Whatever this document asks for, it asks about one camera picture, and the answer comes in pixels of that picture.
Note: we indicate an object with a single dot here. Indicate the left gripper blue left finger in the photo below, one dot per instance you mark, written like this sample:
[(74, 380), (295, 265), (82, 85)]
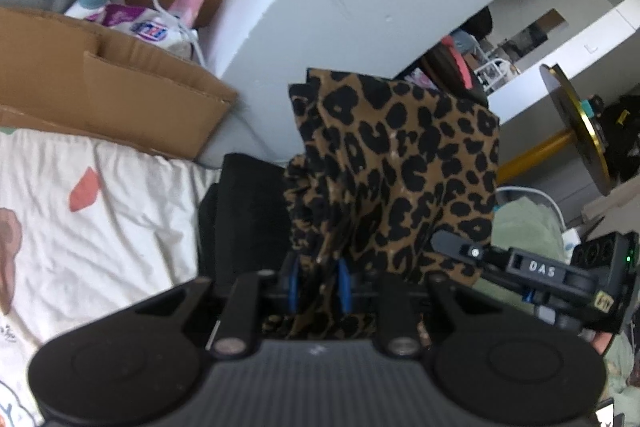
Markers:
[(293, 286)]

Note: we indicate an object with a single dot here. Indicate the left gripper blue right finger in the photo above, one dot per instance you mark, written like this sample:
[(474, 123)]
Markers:
[(344, 286)]

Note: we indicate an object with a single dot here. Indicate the leopard print garment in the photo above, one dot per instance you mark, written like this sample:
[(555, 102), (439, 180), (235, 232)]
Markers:
[(386, 164)]

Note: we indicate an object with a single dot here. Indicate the black garment pile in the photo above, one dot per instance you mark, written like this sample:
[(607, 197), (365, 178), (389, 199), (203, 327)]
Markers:
[(243, 224)]

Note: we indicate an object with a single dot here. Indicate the light green cloth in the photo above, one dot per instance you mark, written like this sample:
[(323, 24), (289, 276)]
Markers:
[(532, 227)]

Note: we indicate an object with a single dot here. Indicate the gold round side table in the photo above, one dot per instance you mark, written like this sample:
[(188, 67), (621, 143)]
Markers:
[(579, 130)]

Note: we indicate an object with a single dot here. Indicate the white cartoon bear bedsheet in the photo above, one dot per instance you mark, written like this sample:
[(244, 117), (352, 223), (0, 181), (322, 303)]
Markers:
[(88, 227)]

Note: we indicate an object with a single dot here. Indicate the purple white detergent bag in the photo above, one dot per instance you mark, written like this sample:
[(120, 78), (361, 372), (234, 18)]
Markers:
[(147, 25)]

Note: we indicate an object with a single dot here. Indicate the pink spray bottle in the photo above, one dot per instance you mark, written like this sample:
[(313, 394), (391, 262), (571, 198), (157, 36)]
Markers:
[(186, 11)]

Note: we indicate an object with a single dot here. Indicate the brown cardboard sheet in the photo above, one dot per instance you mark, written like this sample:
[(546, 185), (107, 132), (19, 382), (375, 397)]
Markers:
[(62, 74)]

